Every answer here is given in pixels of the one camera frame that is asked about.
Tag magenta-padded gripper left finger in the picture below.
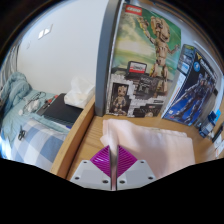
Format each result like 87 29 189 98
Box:
69 144 114 192

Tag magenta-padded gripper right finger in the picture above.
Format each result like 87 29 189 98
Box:
114 144 158 192

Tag pink towel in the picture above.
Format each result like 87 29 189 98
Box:
99 119 197 181

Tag black laptop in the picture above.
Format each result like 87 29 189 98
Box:
41 93 84 126

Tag white tissue pack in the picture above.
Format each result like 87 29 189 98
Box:
63 76 96 109

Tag black scissors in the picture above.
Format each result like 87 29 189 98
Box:
17 125 28 141

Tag blue robot model kit box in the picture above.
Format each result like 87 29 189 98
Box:
161 43 218 128

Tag green tree figure toy box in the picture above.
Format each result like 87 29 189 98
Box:
105 2 183 118

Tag teal blanket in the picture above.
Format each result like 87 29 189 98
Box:
0 71 58 148

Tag grey striped curtain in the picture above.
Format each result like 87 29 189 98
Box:
2 43 19 81

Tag grey metal frame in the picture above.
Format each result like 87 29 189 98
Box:
94 0 121 117

